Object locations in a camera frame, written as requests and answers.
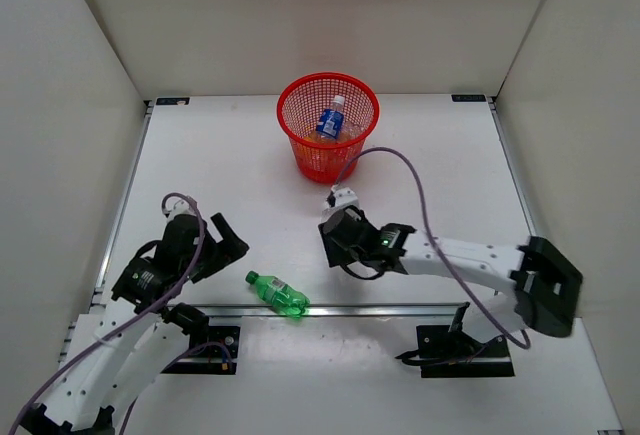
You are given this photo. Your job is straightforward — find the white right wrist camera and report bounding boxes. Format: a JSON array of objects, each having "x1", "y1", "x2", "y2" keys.
[{"x1": 323, "y1": 185, "x2": 359, "y2": 216}]

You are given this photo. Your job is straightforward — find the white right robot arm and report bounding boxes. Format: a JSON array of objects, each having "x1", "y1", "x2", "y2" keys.
[{"x1": 319, "y1": 206, "x2": 583, "y2": 338}]

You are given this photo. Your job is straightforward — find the clear bottle blue label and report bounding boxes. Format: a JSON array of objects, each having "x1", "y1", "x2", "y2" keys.
[{"x1": 315, "y1": 95, "x2": 345, "y2": 142}]

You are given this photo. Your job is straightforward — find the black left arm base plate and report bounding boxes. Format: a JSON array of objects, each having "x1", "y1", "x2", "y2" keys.
[{"x1": 162, "y1": 321, "x2": 241, "y2": 376}]

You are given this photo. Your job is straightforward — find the red mesh plastic bin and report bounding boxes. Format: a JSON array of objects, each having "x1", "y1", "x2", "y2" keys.
[{"x1": 277, "y1": 72, "x2": 380, "y2": 184}]

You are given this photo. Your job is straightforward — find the black label left table corner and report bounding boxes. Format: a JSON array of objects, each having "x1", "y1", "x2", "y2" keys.
[{"x1": 155, "y1": 97, "x2": 190, "y2": 106}]

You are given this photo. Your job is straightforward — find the orange juice bottle yellow cap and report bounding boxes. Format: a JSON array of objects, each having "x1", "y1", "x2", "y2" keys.
[{"x1": 304, "y1": 129, "x2": 326, "y2": 144}]

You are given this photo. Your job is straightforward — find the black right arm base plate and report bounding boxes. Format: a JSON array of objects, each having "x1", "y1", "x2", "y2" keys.
[{"x1": 395, "y1": 302, "x2": 515, "y2": 379}]

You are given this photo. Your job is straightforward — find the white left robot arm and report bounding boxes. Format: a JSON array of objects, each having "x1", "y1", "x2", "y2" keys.
[{"x1": 11, "y1": 209, "x2": 249, "y2": 434}]

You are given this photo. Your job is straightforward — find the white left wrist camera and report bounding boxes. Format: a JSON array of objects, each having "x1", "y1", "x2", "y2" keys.
[{"x1": 161, "y1": 194, "x2": 197, "y2": 222}]

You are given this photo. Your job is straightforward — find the black label table corner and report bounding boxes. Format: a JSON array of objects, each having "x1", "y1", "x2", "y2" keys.
[
  {"x1": 155, "y1": 97, "x2": 190, "y2": 106},
  {"x1": 451, "y1": 94, "x2": 486, "y2": 103}
]

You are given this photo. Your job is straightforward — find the green plastic bottle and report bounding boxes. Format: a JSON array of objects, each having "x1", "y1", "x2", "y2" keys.
[{"x1": 245, "y1": 271, "x2": 311, "y2": 319}]

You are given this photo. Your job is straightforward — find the clear bottle red label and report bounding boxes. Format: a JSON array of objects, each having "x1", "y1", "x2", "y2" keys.
[{"x1": 340, "y1": 121, "x2": 363, "y2": 142}]

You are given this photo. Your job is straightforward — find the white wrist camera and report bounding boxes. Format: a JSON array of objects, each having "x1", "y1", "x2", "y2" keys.
[
  {"x1": 323, "y1": 185, "x2": 359, "y2": 216},
  {"x1": 161, "y1": 194, "x2": 197, "y2": 222}
]

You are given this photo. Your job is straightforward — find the black label right table corner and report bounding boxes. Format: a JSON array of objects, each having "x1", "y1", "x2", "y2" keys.
[{"x1": 451, "y1": 94, "x2": 486, "y2": 103}]

